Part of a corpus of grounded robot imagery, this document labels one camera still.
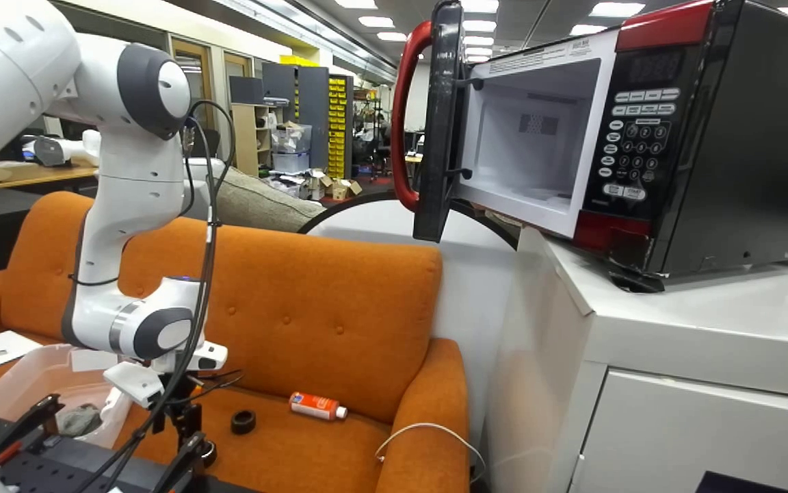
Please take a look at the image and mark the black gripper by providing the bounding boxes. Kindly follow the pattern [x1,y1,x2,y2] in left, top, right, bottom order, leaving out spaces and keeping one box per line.
[162,379,223,479]

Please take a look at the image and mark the orange white tube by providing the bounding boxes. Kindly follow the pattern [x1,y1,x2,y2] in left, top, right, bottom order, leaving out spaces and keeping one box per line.
[288,389,350,425]

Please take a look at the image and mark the red black clamp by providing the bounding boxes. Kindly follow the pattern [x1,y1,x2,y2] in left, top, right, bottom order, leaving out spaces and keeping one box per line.
[0,390,63,468]

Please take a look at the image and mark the clear plastic container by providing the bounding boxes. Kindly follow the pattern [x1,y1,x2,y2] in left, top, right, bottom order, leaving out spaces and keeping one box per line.
[0,338,138,449]

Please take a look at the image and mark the orange fabric sofa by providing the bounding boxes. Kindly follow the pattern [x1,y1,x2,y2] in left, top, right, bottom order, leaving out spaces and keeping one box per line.
[0,189,473,493]

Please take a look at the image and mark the grey cushion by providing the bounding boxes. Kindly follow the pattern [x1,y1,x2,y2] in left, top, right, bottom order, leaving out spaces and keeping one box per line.
[210,166,329,236]

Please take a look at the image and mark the background storage shelf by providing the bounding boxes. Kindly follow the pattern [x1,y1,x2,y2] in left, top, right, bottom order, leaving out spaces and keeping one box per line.
[227,62,335,185]

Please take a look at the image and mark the yellow black striped pillar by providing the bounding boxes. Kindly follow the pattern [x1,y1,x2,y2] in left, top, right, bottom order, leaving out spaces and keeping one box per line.
[322,74,354,181]

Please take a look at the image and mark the white cabinet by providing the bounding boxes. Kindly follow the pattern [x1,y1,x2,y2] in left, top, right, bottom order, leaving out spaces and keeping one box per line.
[488,226,788,493]

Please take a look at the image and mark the red black microwave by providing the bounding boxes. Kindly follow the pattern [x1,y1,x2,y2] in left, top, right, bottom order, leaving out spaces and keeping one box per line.
[392,0,788,296]

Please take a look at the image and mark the small black ring bowl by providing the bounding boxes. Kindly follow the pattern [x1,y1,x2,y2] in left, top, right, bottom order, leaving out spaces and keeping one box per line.
[227,407,260,438]

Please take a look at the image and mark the thin white cable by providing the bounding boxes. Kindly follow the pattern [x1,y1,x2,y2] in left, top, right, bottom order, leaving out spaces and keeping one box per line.
[376,419,491,477]

